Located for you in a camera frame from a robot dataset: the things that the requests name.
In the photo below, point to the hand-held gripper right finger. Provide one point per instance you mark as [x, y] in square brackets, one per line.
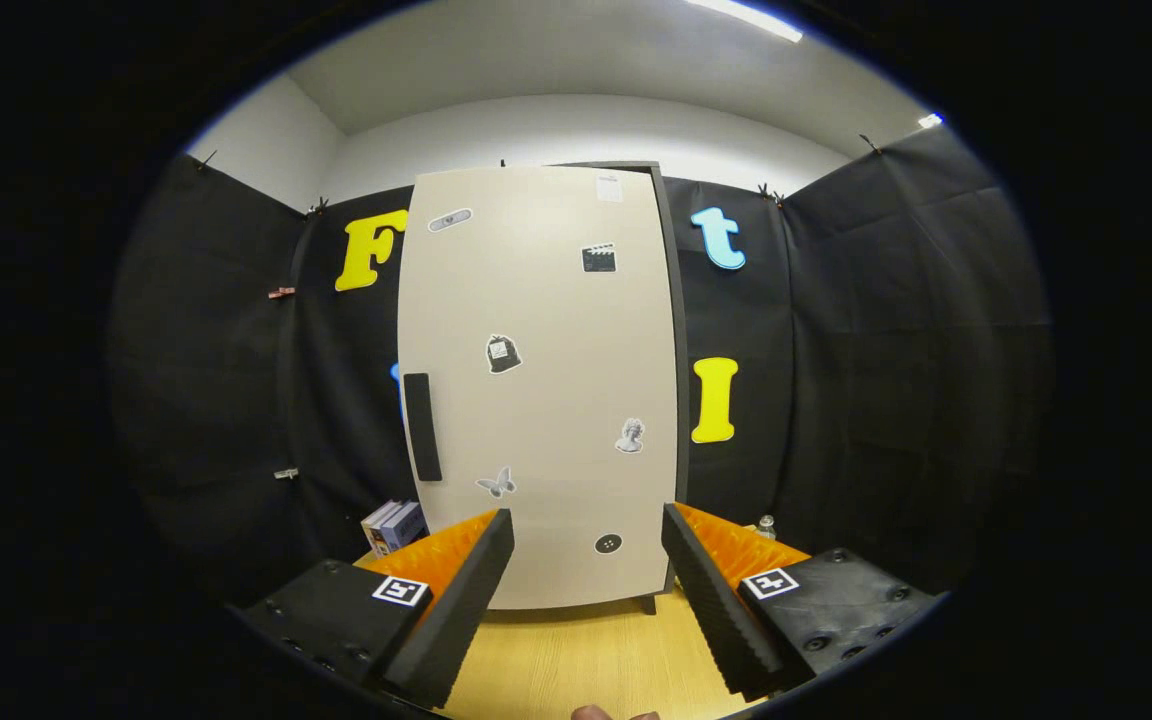
[716, 610]

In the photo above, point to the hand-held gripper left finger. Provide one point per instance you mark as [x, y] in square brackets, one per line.
[456, 610]

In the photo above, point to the grey shoe cabinet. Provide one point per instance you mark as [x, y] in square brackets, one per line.
[682, 350]

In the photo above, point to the green drink bottle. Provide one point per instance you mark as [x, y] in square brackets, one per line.
[766, 527]

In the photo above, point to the blue book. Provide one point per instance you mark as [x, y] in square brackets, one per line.
[404, 527]

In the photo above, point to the white book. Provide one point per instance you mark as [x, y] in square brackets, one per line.
[373, 528]

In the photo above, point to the black backdrop cloth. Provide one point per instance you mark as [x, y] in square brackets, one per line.
[886, 350]

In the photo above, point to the black clip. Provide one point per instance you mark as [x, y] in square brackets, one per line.
[318, 207]
[768, 192]
[868, 143]

